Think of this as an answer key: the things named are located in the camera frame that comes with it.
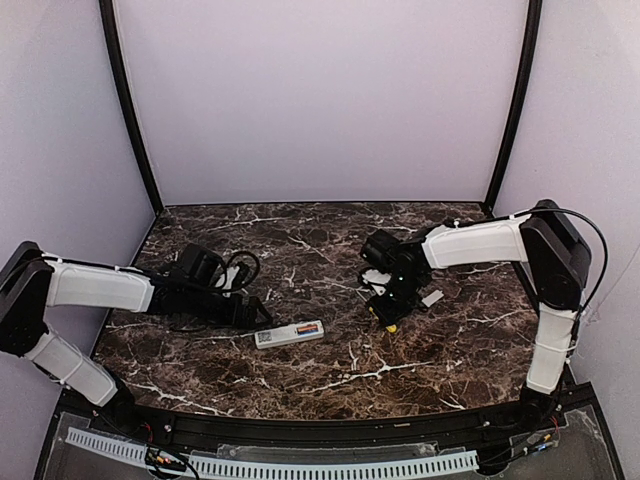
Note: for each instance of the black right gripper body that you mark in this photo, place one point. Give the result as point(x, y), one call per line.
point(392, 305)

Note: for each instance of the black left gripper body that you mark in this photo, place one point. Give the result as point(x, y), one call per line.
point(240, 311)

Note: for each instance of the white remote control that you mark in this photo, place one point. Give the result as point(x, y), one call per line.
point(284, 335)

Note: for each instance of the white battery cover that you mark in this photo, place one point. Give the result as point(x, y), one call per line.
point(432, 298)

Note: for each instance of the yellow handled screwdriver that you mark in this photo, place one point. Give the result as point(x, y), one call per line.
point(385, 317)

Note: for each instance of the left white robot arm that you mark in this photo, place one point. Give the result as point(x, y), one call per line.
point(200, 284)

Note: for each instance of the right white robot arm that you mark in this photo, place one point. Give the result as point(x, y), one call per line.
point(543, 238)

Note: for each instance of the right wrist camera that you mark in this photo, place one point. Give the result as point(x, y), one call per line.
point(372, 277)

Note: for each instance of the black front rail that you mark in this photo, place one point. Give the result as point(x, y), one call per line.
point(483, 428)

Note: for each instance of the white slotted cable duct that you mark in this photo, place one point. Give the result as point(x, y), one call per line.
point(418, 461)

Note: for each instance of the right black frame post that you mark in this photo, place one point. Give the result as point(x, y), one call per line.
point(522, 78)

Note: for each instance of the black frame post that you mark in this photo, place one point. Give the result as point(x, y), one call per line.
point(522, 78)
point(125, 98)

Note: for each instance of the left black frame post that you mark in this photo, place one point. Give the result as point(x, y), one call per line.
point(125, 98)

